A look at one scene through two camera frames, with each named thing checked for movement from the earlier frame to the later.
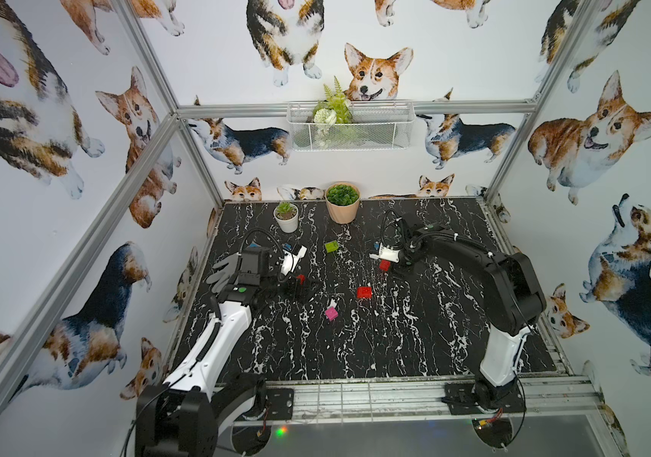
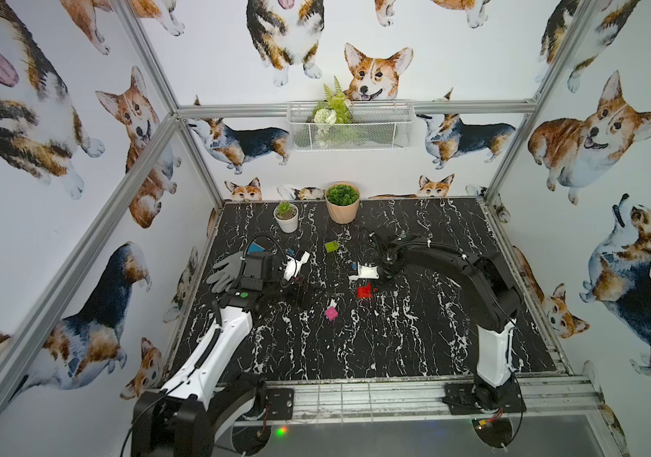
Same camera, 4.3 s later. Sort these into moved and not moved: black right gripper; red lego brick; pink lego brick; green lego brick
Moved: black right gripper
Not moved: pink lego brick; green lego brick; red lego brick
